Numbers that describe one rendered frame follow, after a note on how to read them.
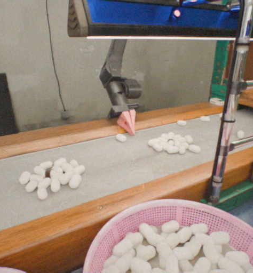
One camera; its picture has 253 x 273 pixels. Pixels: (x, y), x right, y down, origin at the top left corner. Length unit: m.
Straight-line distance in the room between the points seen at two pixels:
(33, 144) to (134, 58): 2.39
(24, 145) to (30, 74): 1.90
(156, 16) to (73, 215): 0.39
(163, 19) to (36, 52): 2.15
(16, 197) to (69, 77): 2.21
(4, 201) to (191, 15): 0.54
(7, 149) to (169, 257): 0.51
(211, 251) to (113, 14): 0.41
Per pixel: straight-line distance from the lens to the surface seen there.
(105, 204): 0.42
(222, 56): 1.16
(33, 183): 0.52
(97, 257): 0.36
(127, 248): 0.38
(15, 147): 0.70
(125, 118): 0.73
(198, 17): 0.55
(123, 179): 0.52
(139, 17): 0.45
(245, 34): 0.42
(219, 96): 1.18
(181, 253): 0.38
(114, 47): 0.90
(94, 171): 0.56
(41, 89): 2.60
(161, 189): 0.46
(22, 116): 2.63
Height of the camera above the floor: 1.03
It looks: 23 degrees down
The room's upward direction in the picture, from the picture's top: straight up
